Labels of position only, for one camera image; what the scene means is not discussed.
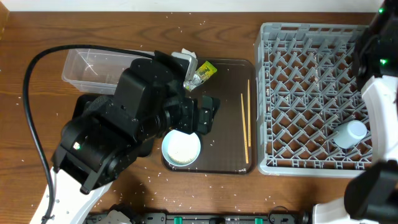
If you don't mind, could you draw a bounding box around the light blue rice bowl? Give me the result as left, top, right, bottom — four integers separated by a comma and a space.
161, 130, 201, 167

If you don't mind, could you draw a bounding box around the small blue cup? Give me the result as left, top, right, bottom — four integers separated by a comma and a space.
333, 120, 368, 149

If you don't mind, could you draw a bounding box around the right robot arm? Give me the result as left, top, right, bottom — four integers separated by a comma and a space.
299, 0, 397, 224

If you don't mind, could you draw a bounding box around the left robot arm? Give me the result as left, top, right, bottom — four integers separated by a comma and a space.
32, 51, 220, 223

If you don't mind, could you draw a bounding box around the grey dishwasher rack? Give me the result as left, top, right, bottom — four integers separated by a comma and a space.
254, 22, 373, 178

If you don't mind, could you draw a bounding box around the crumpled foil wrapper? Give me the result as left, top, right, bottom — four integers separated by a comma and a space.
183, 74, 202, 91

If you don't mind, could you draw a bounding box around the yellow snack packet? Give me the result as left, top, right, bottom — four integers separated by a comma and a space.
196, 61, 217, 79

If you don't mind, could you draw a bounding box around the dark brown serving tray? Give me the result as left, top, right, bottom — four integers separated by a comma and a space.
162, 58, 257, 175

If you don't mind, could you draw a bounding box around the black plastic bin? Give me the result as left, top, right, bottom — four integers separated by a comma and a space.
72, 94, 154, 157

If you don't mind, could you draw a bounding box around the crumpled white paper napkin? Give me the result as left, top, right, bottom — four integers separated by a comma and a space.
181, 48, 197, 58

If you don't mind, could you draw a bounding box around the left wooden chopstick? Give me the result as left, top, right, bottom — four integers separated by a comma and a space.
240, 93, 249, 164

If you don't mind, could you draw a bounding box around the clear plastic bin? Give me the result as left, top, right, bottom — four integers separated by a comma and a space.
62, 49, 140, 95

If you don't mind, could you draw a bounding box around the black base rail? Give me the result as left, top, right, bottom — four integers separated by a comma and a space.
83, 203, 312, 224

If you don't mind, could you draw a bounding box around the left black cable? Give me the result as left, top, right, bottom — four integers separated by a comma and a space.
22, 44, 156, 224

